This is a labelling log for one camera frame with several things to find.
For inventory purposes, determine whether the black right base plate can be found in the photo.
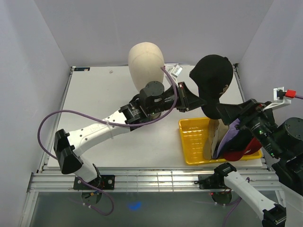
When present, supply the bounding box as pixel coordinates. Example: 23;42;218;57
194;174;226;189

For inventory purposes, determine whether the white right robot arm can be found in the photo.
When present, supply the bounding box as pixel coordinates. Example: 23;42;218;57
194;99;303;227

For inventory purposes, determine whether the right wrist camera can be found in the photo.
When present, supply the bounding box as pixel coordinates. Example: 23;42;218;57
263;87;296;111

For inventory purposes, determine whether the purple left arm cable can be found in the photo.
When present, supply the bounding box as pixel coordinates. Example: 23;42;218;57
37;66;180;157

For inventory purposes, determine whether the purple LA cap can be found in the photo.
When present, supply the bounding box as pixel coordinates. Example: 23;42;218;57
212;119;240;159

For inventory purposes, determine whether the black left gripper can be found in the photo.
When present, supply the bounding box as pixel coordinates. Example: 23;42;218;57
148;81;205;115

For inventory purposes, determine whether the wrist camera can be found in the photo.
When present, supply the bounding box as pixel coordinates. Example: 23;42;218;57
168;64;183;78
263;87;296;111

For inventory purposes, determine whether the black cap in tray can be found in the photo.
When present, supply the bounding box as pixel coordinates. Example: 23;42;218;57
225;129;253;151

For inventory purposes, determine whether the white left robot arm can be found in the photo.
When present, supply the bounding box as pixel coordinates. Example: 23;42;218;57
53;81;206;189

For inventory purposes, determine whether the beige cap black letter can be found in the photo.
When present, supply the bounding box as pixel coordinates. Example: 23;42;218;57
203;119;229;160

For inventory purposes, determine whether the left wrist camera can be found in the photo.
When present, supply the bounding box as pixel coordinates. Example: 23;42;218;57
168;64;183;78

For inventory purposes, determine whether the aluminium front rail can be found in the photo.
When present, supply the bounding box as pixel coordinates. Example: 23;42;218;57
28;168;282;192

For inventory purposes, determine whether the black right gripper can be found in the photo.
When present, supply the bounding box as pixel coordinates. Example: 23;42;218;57
213;97;282;157

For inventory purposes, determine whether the yellow plastic tray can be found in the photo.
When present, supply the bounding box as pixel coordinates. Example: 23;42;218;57
179;117;262;165

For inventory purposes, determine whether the black cap gold letter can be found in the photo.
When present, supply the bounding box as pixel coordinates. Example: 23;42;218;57
189;54;233;120

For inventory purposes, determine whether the red cap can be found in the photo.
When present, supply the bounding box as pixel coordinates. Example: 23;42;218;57
223;138;262;161

